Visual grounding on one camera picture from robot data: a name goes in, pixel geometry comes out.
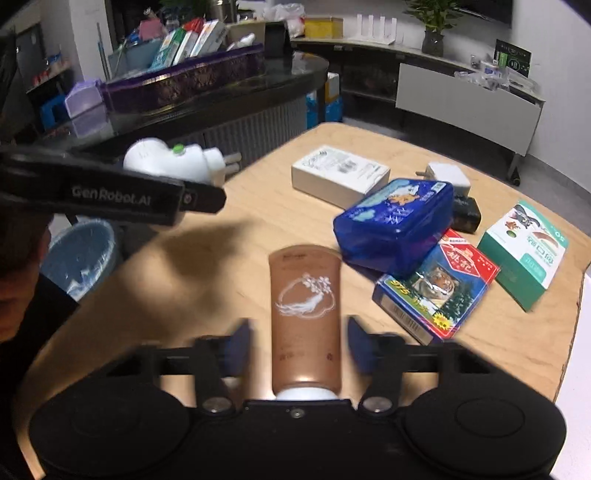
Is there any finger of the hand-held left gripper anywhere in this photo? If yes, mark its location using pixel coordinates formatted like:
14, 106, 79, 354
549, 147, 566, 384
180, 181, 228, 215

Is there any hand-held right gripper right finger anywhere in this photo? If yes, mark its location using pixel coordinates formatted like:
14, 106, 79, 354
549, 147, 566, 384
346, 316, 495, 415

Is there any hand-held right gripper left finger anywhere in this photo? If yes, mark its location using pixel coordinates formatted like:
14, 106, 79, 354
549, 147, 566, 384
104, 318, 253, 416

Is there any white plug-in device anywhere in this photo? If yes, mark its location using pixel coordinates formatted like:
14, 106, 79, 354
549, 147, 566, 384
122, 137, 242, 186

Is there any brown cream tube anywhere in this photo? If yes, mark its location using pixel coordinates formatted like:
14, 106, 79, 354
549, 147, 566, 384
269, 246, 343, 401

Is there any tiger playing card box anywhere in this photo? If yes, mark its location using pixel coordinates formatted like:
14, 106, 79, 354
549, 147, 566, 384
372, 229, 502, 346

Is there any white cardboard box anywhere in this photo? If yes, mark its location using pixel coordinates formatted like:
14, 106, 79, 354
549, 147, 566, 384
291, 145, 392, 210

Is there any green and white box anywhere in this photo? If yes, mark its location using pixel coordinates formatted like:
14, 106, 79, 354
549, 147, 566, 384
476, 200, 570, 312

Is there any blue lined trash bin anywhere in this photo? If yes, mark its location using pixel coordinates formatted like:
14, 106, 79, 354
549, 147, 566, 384
41, 220, 122, 302

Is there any blue stool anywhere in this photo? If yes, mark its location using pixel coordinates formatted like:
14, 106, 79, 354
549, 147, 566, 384
41, 95, 70, 132

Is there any small purple box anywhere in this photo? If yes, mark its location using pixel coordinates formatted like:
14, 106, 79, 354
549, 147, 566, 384
64, 78, 112, 118

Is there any purple patterned tray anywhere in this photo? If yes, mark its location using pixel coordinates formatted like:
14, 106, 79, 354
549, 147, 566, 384
100, 44, 265, 114

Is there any blue printed pouch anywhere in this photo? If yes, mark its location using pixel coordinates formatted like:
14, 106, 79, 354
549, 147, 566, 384
333, 179, 455, 280

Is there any blue plastic bag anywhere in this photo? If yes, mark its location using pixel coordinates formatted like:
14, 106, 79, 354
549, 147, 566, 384
305, 90, 345, 130

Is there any green toothpaste box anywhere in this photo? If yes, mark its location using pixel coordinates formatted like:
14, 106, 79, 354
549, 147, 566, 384
150, 28, 188, 70

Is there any white and red box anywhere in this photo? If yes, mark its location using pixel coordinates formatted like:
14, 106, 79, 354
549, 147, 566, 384
188, 19, 227, 58

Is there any small black box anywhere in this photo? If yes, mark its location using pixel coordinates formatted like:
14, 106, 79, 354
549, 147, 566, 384
450, 194, 482, 234

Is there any pink box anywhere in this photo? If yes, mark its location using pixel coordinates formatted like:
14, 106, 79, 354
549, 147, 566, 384
139, 17, 169, 42

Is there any black upright box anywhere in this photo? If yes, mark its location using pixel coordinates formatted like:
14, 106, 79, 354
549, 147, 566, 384
264, 22, 291, 58

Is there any white charger plug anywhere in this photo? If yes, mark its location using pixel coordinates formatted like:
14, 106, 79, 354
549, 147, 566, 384
417, 161, 472, 195

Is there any white plastic bag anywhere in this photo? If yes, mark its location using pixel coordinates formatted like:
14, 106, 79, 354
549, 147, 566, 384
265, 4, 306, 38

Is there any yellow box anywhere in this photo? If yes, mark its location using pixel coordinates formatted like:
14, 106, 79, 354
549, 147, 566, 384
305, 17, 345, 38

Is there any white router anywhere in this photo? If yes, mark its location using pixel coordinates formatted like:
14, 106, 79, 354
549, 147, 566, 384
355, 13, 400, 44

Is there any white TV cabinet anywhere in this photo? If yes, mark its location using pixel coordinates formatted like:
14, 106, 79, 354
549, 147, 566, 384
291, 34, 546, 183

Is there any potted green plant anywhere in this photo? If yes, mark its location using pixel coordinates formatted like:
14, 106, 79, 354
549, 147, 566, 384
404, 0, 462, 58

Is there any pile of clear packages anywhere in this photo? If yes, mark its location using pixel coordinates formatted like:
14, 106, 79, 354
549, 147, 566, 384
455, 55, 541, 93

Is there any black and green box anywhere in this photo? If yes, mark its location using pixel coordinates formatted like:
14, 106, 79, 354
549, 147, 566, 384
494, 39, 532, 77

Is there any black television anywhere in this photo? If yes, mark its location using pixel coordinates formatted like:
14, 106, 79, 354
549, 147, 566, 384
455, 0, 513, 24

